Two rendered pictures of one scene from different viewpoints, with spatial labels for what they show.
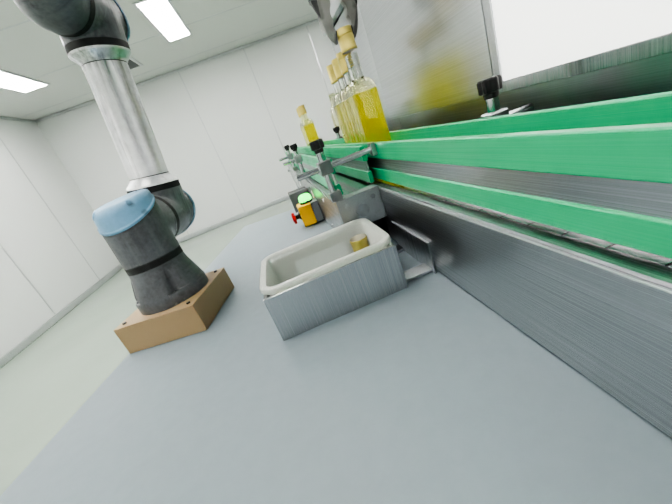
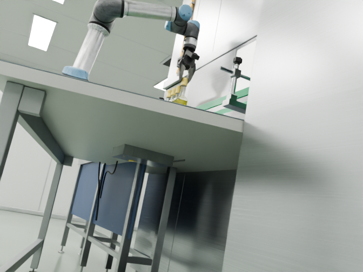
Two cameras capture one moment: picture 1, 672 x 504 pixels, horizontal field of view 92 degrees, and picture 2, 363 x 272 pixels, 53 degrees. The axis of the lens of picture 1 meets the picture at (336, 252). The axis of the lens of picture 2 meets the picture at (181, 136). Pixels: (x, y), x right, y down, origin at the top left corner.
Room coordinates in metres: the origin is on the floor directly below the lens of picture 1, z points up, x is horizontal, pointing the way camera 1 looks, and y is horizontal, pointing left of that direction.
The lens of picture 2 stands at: (-0.98, 0.42, 0.48)
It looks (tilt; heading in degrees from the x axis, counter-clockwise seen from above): 12 degrees up; 340
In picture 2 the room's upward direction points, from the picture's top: 11 degrees clockwise
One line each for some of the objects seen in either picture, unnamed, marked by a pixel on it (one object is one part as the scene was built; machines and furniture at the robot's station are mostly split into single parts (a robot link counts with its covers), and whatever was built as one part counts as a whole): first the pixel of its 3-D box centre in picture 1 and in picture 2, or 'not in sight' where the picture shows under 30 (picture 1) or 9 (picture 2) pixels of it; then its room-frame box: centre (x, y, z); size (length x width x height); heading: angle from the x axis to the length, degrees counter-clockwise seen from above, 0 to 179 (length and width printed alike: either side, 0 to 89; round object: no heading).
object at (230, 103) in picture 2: not in sight; (239, 92); (0.02, -0.11, 0.90); 0.17 x 0.05 x 0.23; 94
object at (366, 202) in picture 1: (360, 208); not in sight; (0.67, -0.08, 0.85); 0.09 x 0.04 x 0.07; 94
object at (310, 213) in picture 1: (309, 212); not in sight; (1.09, 0.04, 0.79); 0.07 x 0.07 x 0.07; 4
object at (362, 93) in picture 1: (372, 127); (177, 114); (0.78, -0.18, 0.99); 0.06 x 0.06 x 0.21; 4
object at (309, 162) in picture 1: (298, 161); not in sight; (1.56, 0.01, 0.92); 1.75 x 0.01 x 0.08; 4
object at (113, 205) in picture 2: not in sight; (111, 193); (1.54, -0.07, 0.54); 1.59 x 0.18 x 0.43; 4
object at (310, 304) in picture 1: (343, 268); not in sight; (0.54, 0.00, 0.79); 0.27 x 0.17 x 0.08; 94
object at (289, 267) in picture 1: (327, 269); not in sight; (0.54, 0.03, 0.80); 0.22 x 0.17 x 0.09; 94
